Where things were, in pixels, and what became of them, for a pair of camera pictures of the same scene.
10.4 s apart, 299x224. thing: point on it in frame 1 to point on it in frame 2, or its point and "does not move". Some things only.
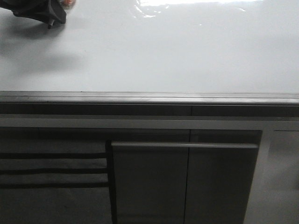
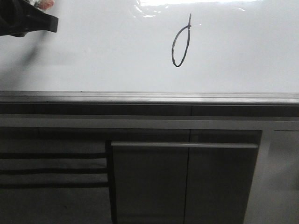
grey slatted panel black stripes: (54, 182) does not move
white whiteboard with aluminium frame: (153, 52) does not move
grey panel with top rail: (182, 182) does not move
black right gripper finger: (44, 10) to (18, 17)
